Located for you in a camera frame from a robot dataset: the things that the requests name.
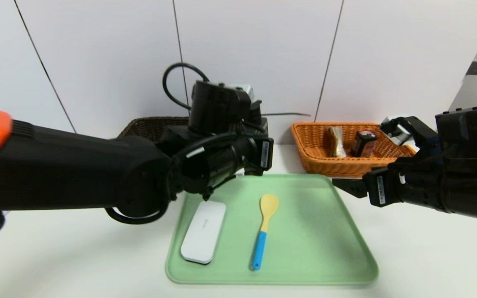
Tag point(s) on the dark wall fixture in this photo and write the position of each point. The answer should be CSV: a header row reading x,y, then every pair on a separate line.
x,y
474,68

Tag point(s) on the orange wicker basket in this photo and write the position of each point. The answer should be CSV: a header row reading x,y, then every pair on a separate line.
x,y
346,167

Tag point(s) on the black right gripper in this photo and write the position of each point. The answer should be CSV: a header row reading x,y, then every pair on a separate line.
x,y
378,189

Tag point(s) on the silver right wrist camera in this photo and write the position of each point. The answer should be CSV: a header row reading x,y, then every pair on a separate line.
x,y
396,131

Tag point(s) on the small black box pink top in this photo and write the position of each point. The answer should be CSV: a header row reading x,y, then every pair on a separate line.
x,y
362,145

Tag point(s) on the white pencil case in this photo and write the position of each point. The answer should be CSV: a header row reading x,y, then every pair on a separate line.
x,y
203,231

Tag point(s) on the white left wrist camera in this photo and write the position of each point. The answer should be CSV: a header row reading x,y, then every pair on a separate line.
x,y
242,90

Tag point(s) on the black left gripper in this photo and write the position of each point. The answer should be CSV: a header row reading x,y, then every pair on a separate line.
x,y
264,153

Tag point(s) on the gold chocolates clear wrapper pack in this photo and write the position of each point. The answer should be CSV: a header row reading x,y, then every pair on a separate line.
x,y
337,142

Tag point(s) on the green plastic tray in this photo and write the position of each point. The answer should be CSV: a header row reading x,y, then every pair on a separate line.
x,y
313,248

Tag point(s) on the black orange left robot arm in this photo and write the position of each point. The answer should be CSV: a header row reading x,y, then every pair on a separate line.
x,y
77,169

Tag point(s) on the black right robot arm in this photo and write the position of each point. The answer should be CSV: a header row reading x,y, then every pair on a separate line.
x,y
470,186

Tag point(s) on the dark brown wicker basket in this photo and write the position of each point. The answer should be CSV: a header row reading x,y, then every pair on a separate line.
x,y
147,126

